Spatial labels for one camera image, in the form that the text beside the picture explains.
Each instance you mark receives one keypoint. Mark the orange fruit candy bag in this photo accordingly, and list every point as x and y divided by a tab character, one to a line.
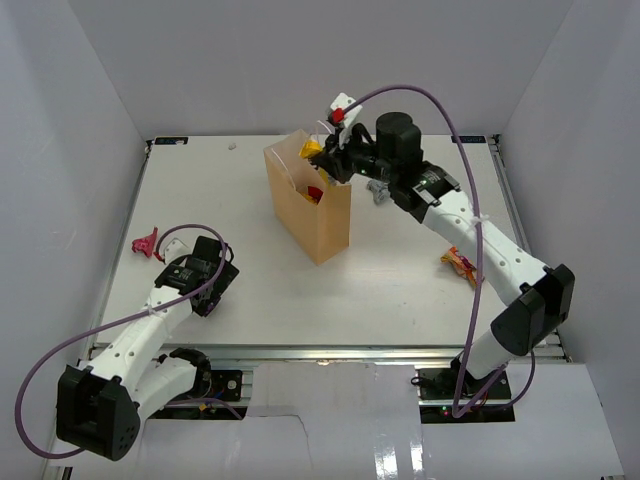
461	265

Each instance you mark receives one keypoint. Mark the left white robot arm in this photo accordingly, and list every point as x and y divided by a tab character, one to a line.
102	407

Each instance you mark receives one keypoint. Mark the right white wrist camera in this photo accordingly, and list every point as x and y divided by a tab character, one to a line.
343	115

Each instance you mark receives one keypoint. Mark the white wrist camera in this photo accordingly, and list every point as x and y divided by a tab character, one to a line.
343	115
174	249

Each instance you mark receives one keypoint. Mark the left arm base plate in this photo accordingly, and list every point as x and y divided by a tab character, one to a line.
219	401

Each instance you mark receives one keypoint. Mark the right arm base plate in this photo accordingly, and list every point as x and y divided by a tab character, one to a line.
436	388

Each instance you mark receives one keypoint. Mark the small magenta wrapper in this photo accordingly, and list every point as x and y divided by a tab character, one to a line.
145	245

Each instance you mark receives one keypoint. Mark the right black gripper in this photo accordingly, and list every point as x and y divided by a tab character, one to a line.
336	160

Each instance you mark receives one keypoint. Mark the aluminium front rail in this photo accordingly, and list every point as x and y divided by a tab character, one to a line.
410	354

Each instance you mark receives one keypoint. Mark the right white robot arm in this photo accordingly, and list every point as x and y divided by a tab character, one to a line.
536	297

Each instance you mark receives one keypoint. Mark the brown paper bag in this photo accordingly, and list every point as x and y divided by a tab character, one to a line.
322	230

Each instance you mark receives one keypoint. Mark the pink candy packet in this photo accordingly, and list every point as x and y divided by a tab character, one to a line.
315	192

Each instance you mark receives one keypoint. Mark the purple M&M's packet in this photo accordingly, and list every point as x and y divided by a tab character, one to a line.
210	307

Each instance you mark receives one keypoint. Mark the silver crumpled wrapper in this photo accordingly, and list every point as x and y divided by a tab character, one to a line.
379	190

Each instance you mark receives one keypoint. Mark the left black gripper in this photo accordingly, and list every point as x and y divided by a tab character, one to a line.
223	277

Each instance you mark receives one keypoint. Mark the large orange snack bag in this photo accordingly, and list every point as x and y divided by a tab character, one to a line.
303	192

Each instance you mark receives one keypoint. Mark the yellow snack bar wrapper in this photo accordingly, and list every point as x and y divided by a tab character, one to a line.
311	149

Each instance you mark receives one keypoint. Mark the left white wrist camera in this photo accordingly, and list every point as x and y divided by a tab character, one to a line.
174	249

